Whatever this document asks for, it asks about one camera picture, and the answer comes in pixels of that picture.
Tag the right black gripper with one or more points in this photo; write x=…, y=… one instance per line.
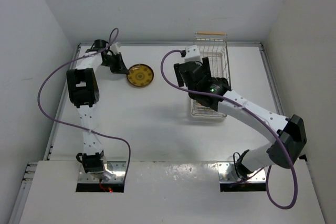
x=206, y=67

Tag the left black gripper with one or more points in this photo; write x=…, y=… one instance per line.
x=119, y=67

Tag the yellow patterned plate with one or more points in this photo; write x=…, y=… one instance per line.
x=140, y=75

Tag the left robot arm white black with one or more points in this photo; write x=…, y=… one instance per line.
x=84, y=95

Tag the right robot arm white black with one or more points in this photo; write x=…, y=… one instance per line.
x=286, y=136

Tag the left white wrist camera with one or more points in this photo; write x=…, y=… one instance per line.
x=114, y=49

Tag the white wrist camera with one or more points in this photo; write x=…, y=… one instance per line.
x=114, y=49
x=191, y=53

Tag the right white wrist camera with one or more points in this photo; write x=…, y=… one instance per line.
x=191, y=53

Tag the wire dish rack wooden handles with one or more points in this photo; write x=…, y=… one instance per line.
x=212, y=42

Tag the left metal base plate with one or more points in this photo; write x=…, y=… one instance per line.
x=113, y=172

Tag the metal base plate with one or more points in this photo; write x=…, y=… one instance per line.
x=113, y=172
x=227, y=174

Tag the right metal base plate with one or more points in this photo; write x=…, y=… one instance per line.
x=227, y=174

